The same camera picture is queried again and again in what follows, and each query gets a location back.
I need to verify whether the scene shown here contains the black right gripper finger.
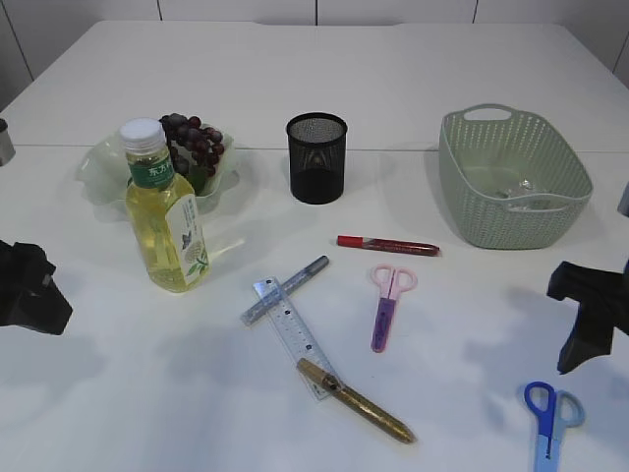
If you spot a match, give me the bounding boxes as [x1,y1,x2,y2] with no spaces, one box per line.
[557,301,615,375]

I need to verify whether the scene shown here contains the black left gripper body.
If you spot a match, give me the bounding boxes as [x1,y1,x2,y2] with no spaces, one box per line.
[1,241,73,335]

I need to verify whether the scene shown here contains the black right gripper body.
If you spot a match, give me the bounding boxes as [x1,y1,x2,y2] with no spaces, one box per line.
[546,262,628,334]

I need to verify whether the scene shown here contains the blue handled scissors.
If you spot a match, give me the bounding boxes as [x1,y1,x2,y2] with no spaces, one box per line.
[523,381,586,472]

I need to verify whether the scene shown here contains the clear plastic sheet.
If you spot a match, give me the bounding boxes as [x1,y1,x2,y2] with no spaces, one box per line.
[493,180,554,211]

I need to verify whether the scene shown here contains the yellow tea plastic bottle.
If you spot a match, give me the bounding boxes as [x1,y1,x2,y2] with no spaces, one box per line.
[119,118,209,293]

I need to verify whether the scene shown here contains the pink purple small scissors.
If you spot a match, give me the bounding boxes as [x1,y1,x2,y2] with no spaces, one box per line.
[371,264,418,353]

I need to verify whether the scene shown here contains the purple grape bunch with leaf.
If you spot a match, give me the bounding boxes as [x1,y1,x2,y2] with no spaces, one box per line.
[159,113,226,196]

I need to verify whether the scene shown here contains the clear plastic ruler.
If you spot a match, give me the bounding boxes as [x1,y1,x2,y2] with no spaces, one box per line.
[254,277,337,376]

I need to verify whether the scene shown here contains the green woven plastic basket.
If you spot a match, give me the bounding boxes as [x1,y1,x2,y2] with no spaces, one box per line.
[438,103,594,251]

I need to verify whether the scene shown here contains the gold glitter pen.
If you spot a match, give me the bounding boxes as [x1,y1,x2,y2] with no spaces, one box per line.
[297,358,417,444]

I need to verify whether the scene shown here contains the red marker pen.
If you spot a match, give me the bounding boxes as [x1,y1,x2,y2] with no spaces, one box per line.
[336,235,440,257]

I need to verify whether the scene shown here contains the silver grey marker pen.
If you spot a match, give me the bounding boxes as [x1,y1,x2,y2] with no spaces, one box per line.
[240,256,329,326]

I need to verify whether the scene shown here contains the black mesh pen holder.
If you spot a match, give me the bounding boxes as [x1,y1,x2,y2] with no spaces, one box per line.
[286,112,348,205]

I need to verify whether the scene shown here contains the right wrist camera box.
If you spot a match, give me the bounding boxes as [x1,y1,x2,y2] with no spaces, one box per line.
[617,183,629,217]

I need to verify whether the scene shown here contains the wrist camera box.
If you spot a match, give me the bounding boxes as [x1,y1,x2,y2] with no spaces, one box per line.
[617,183,629,217]
[0,118,16,166]

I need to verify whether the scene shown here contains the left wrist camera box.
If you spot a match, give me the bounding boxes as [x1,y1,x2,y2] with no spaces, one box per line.
[0,118,16,166]

